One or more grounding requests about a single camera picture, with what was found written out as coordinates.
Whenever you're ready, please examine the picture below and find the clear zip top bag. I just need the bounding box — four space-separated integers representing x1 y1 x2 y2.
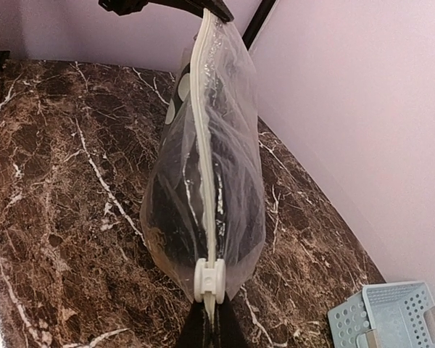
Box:
141 10 265 299

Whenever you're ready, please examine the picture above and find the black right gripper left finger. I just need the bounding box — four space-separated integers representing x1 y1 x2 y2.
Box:
175 302 211 348

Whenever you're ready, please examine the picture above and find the white bag zip slider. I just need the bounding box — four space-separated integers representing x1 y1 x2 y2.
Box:
194 258 226 305

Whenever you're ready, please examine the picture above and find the light blue perforated basket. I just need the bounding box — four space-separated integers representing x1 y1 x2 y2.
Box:
328 281 435 347

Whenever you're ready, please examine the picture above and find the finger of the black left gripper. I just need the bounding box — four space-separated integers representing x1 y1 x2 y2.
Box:
202 0 234 22
98 0 203 17

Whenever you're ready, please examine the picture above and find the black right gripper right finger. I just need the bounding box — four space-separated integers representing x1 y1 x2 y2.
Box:
213 295 250 348

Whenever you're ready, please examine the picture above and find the black corner frame post right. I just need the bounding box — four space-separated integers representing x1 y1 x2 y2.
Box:
242 0 276 50

